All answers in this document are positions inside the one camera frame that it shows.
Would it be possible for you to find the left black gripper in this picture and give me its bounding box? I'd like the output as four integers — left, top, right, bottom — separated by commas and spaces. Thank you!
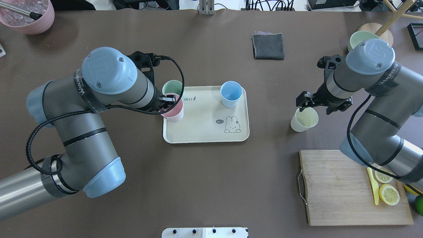
153, 87, 176, 113

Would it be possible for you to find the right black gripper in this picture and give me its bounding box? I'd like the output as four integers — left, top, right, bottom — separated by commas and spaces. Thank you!
296, 83, 352, 115

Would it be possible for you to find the pink cup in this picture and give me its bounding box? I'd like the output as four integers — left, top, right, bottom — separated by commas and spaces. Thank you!
161, 99, 184, 123

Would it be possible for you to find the green cup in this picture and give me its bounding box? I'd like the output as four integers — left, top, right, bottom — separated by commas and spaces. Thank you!
162, 80, 183, 96

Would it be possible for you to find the pale yellow cup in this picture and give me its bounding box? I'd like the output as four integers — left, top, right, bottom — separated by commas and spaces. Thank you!
290, 107, 319, 132

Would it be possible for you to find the blue cup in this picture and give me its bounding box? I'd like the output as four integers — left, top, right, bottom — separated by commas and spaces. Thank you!
220, 81, 242, 107

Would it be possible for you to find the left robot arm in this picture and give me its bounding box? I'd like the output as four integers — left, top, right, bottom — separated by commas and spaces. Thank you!
1, 47, 181, 220

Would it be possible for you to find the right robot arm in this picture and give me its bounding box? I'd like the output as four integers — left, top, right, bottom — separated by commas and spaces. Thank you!
296, 39, 423, 191

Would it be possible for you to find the cream rabbit tray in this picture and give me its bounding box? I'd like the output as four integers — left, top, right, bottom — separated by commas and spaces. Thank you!
163, 86, 250, 144

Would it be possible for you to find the grey folded cloth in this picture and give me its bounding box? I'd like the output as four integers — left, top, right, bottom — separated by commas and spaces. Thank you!
252, 31, 285, 60

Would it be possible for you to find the green bowl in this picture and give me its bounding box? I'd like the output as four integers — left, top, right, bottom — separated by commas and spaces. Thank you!
347, 30, 380, 52

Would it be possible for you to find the wooden cutting board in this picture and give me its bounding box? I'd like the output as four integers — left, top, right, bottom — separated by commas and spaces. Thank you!
299, 150, 414, 226

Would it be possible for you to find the wooden cup stand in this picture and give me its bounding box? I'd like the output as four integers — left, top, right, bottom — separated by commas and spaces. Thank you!
358, 0, 422, 46

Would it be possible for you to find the yellow plastic knife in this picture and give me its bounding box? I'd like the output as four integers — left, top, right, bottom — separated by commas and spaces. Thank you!
366, 167, 379, 206

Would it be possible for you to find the lemon half upper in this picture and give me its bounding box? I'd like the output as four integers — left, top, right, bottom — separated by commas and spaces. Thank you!
374, 170, 393, 184

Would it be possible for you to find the lemon half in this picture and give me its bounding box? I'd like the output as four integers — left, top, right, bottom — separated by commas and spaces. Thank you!
379, 184, 400, 206
374, 170, 393, 184

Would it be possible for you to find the lemon half lower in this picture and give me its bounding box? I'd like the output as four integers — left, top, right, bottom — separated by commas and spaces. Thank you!
379, 184, 400, 206

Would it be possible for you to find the whole lemon lower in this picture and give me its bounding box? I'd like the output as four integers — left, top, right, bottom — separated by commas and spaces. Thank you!
403, 185, 423, 196

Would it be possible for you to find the green lime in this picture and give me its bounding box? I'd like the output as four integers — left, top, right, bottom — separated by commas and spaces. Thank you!
414, 195, 423, 216

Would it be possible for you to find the metal scoop in bowl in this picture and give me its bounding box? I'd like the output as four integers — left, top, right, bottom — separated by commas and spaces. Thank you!
0, 1, 43, 20

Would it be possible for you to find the pink ribbed bowl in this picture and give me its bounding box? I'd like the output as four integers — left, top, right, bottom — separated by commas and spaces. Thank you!
0, 0, 55, 35

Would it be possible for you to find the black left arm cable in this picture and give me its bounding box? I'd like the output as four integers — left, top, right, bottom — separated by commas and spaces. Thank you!
26, 55, 185, 176

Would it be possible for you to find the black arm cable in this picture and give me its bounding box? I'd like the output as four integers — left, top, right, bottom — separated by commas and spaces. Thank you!
346, 94, 423, 194
26, 55, 185, 176

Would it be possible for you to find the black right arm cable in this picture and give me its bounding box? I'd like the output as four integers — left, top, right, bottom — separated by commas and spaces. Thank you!
346, 94, 423, 194

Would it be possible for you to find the aluminium frame post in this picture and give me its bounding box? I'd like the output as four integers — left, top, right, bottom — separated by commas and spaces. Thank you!
198, 0, 215, 16

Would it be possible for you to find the black wire rack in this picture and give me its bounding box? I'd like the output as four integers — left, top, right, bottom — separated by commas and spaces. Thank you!
407, 23, 423, 50

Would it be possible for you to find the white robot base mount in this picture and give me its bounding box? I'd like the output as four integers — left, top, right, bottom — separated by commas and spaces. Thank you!
161, 226, 249, 238

